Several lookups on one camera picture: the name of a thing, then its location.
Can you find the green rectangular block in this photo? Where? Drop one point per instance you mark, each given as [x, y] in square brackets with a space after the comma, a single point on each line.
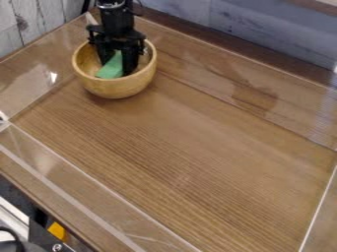
[113, 69]

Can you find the black device with screw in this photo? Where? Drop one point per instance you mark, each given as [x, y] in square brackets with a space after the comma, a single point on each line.
[53, 244]

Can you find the yellow label block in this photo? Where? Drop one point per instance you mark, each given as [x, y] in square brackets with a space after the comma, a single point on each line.
[58, 231]

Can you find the brown wooden bowl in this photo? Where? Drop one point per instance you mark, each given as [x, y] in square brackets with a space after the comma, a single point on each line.
[86, 65]

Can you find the clear acrylic tray wall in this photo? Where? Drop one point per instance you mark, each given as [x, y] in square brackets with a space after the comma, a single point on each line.
[97, 214]

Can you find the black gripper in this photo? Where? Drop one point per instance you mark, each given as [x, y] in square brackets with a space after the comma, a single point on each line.
[116, 33]

